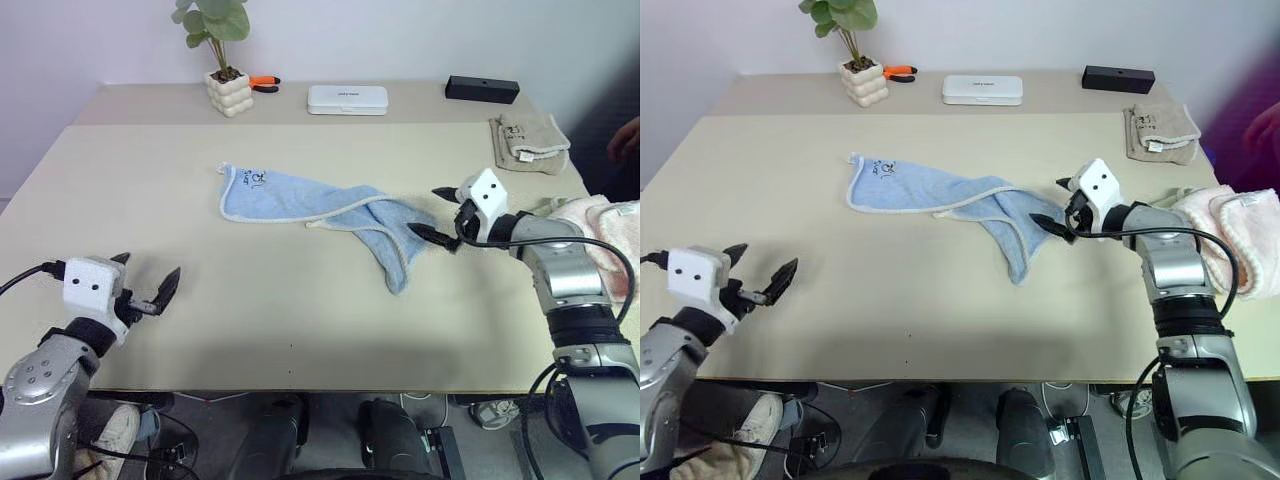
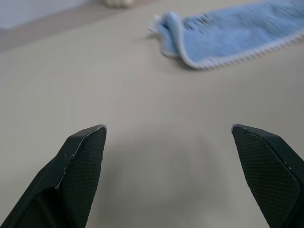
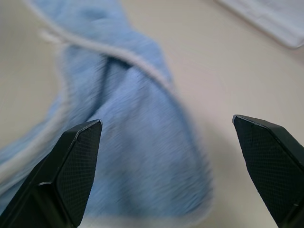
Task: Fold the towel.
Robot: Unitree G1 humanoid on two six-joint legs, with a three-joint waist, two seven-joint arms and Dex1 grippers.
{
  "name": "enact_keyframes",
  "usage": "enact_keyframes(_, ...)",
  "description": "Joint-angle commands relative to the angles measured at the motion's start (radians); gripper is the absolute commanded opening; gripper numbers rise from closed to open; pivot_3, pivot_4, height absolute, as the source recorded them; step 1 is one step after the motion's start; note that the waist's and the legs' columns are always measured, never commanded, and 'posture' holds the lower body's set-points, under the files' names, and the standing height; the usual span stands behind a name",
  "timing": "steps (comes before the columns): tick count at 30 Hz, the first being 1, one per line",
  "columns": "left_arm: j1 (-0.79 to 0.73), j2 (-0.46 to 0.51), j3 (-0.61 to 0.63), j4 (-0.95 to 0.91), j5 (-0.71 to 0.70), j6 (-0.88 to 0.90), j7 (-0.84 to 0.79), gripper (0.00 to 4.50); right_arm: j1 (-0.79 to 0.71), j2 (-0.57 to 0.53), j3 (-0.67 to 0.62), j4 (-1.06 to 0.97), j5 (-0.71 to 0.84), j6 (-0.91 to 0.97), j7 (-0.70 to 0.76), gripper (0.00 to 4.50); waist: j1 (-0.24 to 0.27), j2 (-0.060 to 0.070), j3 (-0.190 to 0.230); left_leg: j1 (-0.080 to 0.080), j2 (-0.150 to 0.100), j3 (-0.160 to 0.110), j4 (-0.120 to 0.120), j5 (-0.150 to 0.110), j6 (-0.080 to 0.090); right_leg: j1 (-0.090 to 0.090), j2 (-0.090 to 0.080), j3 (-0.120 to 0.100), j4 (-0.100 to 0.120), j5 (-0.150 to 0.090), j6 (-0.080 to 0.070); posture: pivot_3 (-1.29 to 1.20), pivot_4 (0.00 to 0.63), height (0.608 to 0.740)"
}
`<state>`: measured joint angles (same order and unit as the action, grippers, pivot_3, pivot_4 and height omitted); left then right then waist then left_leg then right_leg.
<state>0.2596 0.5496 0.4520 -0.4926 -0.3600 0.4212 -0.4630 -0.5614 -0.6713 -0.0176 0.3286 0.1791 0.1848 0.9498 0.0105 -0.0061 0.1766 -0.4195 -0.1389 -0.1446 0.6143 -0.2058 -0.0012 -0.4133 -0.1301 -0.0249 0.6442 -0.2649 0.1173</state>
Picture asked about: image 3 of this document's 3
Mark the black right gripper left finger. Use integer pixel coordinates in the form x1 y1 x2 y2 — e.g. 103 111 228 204
0 119 103 228

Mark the white cloth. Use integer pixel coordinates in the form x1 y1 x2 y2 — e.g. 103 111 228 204
215 0 304 50

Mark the light blue towel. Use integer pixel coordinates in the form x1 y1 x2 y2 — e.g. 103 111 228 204
0 0 214 228

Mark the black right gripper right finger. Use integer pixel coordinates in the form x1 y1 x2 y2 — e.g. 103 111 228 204
232 114 304 228

